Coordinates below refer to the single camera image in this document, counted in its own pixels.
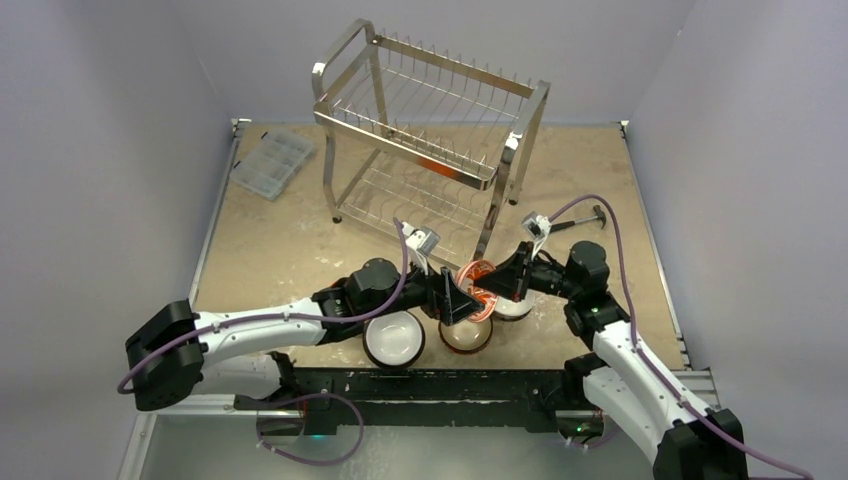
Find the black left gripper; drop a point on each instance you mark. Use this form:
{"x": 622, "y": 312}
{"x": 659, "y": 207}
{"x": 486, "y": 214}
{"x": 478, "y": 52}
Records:
{"x": 437, "y": 287}

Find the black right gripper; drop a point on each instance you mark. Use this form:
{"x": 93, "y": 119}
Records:
{"x": 520, "y": 273}

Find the orange floral patterned bowl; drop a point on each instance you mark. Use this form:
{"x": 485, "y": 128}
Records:
{"x": 466, "y": 279}

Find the brown bowl tan inside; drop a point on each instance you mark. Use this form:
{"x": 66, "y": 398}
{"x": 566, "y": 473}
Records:
{"x": 466, "y": 337}

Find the stainless steel dish rack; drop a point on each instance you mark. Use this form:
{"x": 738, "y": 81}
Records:
{"x": 424, "y": 136}

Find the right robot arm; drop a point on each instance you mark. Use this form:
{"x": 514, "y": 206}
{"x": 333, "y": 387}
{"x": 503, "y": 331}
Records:
{"x": 681, "y": 435}

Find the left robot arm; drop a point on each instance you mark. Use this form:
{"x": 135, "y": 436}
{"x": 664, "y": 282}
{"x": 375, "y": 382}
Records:
{"x": 171, "y": 356}

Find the dark bowl cream inside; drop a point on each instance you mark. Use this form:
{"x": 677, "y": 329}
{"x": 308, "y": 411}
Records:
{"x": 511, "y": 311}

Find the clear plastic organizer box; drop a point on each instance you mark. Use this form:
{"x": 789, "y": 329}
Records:
{"x": 270, "y": 167}

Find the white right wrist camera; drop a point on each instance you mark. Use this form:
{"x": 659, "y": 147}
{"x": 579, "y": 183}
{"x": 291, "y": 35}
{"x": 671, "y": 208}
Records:
{"x": 538, "y": 226}

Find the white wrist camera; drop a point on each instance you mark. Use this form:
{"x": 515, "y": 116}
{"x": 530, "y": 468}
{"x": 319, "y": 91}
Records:
{"x": 538, "y": 226}
{"x": 420, "y": 242}

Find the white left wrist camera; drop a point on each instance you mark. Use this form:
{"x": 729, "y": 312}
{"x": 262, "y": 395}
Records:
{"x": 420, "y": 242}

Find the black handled claw hammer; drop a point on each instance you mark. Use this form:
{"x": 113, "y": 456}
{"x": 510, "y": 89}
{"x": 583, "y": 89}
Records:
{"x": 598, "y": 214}

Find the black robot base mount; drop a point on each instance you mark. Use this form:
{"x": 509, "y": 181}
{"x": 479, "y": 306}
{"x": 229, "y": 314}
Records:
{"x": 325, "y": 398}

